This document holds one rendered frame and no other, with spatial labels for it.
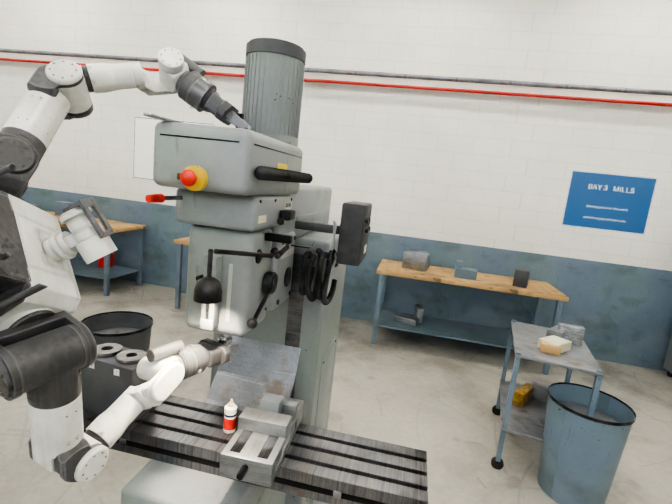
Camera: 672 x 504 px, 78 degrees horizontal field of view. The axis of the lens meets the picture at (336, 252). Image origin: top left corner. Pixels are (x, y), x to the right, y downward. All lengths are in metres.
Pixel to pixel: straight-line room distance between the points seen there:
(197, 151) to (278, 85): 0.46
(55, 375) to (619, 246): 5.62
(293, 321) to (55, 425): 0.93
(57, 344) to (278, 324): 0.96
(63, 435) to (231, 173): 0.64
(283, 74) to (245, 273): 0.65
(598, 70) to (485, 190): 1.75
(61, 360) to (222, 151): 0.55
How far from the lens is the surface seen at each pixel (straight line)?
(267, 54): 1.46
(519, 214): 5.50
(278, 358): 1.72
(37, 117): 1.21
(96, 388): 1.61
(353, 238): 1.38
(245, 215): 1.13
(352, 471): 1.39
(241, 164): 1.03
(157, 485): 1.45
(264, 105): 1.43
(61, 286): 1.01
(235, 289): 1.21
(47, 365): 0.92
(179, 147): 1.11
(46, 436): 1.04
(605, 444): 3.04
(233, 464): 1.29
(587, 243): 5.75
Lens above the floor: 1.79
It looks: 10 degrees down
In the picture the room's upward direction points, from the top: 6 degrees clockwise
